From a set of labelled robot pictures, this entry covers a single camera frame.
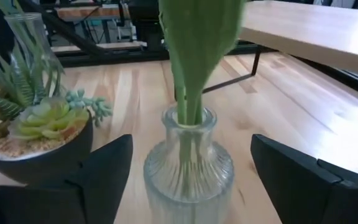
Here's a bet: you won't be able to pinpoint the background wooden workbench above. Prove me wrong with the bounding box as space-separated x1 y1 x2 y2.
56 5 122 22

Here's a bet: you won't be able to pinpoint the succulent plants in black bowl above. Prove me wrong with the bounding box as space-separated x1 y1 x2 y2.
0 40 114 187

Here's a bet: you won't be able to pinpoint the wooden shelf with black legs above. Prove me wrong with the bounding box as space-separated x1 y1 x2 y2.
174 0 358 100

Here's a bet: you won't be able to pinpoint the ribbed clear glass vase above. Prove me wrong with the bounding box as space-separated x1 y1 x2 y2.
143 105 235 224

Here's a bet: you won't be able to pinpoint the maroon artificial tulip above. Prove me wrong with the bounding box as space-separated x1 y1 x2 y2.
158 0 247 127

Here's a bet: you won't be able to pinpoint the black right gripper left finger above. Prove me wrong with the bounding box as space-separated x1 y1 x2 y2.
0 134 134 224

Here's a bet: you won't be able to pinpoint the clear smooth glass vase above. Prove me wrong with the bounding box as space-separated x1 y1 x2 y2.
4 12 65 94

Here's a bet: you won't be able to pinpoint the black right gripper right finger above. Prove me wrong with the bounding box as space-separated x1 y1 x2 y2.
250 134 358 224

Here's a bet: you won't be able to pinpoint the black aluminium table frame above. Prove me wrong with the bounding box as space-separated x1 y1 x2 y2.
17 0 358 102

